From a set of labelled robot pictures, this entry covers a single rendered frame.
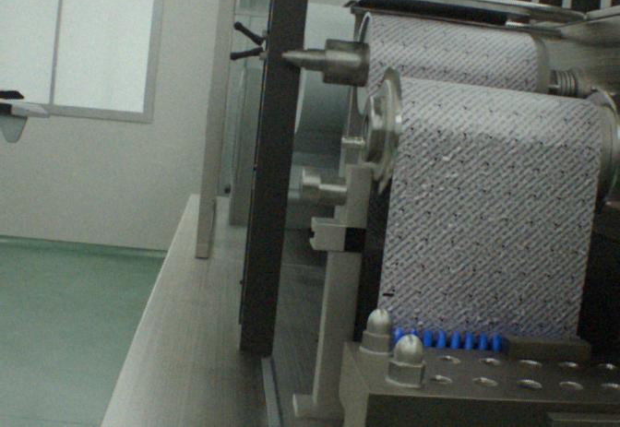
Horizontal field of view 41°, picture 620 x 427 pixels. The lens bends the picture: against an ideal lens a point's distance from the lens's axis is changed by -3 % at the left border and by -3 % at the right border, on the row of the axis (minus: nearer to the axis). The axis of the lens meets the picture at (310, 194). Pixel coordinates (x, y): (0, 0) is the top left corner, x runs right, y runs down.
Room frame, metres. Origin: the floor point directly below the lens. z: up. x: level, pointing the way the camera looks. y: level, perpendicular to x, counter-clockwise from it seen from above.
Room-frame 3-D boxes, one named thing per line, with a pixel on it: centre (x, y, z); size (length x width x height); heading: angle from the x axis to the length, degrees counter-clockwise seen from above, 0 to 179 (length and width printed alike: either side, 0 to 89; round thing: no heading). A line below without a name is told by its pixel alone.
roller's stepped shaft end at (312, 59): (1.21, 0.03, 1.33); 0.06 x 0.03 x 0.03; 96
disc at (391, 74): (0.97, -0.08, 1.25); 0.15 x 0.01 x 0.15; 6
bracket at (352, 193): (1.00, -0.04, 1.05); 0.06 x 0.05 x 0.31; 96
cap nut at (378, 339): (0.84, -0.08, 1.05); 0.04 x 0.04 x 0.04
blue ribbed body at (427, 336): (0.90, -0.21, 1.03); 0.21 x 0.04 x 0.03; 96
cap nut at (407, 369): (0.74, -0.10, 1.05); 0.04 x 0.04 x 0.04
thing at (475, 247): (0.92, -0.20, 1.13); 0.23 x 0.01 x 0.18; 96
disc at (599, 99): (0.99, -0.33, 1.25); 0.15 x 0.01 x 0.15; 6
